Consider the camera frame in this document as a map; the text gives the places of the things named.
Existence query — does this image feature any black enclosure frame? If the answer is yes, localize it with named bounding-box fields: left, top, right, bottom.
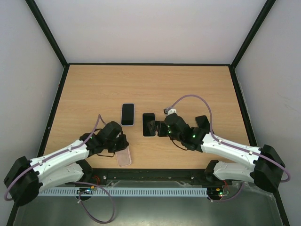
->
left=6, top=0, right=290, bottom=226

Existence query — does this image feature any lavender phone case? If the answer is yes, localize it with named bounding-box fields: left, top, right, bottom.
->
left=120, top=103, right=136, bottom=127

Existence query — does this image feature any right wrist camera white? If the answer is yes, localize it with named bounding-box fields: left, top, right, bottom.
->
left=163, top=108, right=176, bottom=116

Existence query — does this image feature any blue phone black screen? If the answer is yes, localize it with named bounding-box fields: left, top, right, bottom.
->
left=121, top=103, right=135, bottom=126

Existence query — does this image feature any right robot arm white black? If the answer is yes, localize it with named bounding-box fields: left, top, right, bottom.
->
left=143, top=113, right=285, bottom=193

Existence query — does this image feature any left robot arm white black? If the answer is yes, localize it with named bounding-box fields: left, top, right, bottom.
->
left=4, top=121, right=129, bottom=206

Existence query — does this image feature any beige phone case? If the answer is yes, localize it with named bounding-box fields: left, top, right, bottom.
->
left=142, top=113, right=157, bottom=138

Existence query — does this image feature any green phone black screen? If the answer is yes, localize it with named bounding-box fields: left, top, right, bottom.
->
left=195, top=115, right=210, bottom=132

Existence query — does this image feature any black front rail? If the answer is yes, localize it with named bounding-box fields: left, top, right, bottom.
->
left=77, top=167, right=233, bottom=186

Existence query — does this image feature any pink phone case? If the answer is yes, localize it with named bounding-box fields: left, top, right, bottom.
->
left=116, top=147, right=132, bottom=167

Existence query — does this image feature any white slotted cable duct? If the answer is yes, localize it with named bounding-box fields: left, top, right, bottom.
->
left=39, top=187, right=207, bottom=197

